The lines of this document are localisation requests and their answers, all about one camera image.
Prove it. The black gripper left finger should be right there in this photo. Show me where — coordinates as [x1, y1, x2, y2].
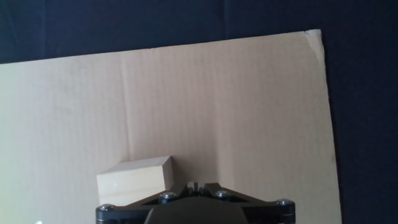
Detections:
[95, 181, 197, 224]

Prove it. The black cloth with blue print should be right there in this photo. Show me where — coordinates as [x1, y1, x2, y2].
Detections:
[0, 0, 398, 224]

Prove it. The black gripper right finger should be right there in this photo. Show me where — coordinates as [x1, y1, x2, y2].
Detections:
[195, 181, 295, 224]

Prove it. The small wooden block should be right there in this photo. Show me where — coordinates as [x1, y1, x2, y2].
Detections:
[96, 155, 175, 207]

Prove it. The brown cardboard sheet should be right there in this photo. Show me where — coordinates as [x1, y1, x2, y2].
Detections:
[0, 29, 343, 224]

